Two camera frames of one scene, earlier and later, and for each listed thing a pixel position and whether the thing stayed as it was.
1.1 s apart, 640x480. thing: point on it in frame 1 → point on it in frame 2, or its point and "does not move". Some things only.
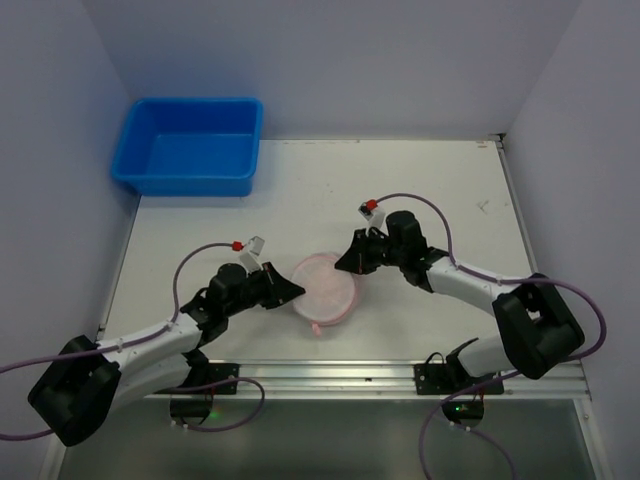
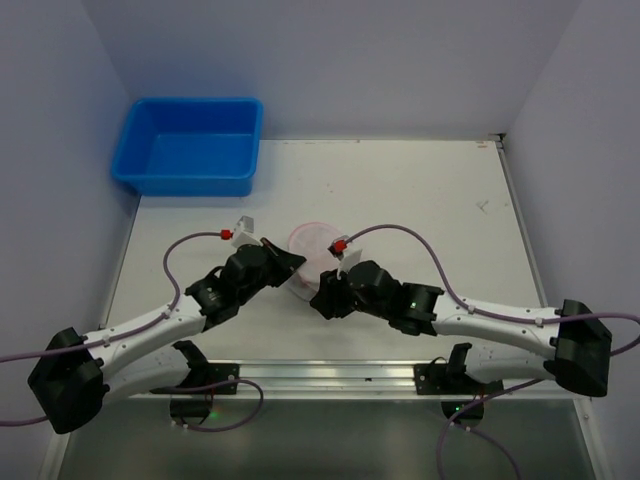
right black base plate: x=441 y=379 does not move
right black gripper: x=366 y=250 → x=331 y=293
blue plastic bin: x=190 y=147 does not move
